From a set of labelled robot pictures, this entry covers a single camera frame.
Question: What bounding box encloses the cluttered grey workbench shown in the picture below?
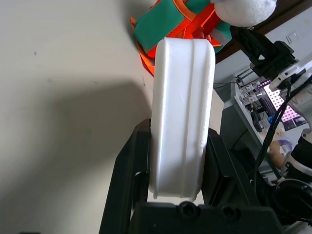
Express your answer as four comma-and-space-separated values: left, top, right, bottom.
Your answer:
214, 70, 312, 181

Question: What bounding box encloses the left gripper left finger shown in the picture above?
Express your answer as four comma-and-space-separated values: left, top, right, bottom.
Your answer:
98, 118, 153, 234

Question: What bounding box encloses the white power bank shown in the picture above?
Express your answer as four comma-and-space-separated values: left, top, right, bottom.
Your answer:
147, 37, 217, 200

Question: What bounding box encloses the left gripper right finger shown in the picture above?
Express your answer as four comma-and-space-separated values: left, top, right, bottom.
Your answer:
201, 126, 266, 208

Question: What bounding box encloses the dotted calibration board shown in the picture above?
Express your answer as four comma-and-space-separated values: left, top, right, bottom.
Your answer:
263, 79, 308, 129

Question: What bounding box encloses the green orange backpack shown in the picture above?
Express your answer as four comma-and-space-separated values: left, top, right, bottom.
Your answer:
130, 0, 232, 77

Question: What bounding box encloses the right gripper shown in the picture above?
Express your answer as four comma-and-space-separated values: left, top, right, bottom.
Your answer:
230, 25, 301, 79

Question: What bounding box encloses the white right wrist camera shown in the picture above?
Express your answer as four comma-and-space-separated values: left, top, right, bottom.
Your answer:
268, 59, 312, 91

